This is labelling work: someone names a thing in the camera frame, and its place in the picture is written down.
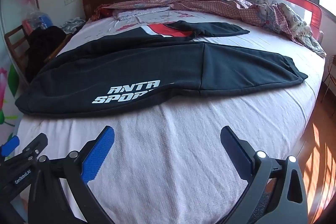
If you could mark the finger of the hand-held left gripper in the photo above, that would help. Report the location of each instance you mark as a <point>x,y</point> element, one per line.
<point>10,144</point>
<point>36,142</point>

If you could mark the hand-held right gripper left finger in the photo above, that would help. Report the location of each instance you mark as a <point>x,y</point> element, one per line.
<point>99,153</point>

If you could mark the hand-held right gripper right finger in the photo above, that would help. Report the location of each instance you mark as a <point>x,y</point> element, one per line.
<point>236,150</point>

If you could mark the dark printed sports pants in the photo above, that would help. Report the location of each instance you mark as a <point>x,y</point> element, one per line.
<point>118,69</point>

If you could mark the floral printed panel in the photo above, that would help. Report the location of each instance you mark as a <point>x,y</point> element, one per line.
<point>8,77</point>

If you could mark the black clothes pile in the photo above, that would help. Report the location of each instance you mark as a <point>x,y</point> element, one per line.
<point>44,48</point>

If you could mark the wooden chair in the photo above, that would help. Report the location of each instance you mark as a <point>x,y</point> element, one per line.
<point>13,37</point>

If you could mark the grey patterned cloth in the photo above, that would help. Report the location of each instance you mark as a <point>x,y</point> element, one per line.
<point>72,26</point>

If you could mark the clear plastic bag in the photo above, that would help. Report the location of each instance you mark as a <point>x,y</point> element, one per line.
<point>36,19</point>

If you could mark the red pillow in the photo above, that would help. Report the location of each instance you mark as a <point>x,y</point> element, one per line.
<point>106,12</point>

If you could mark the white printed pillow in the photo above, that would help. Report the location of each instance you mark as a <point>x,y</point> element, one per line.
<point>147,15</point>

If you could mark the pink checked quilt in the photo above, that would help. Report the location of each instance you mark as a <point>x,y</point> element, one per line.
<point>210,3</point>

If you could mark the white wall socket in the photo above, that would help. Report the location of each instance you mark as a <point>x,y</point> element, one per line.
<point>69,1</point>

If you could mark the red bed rail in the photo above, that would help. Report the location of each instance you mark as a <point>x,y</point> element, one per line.
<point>315,14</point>

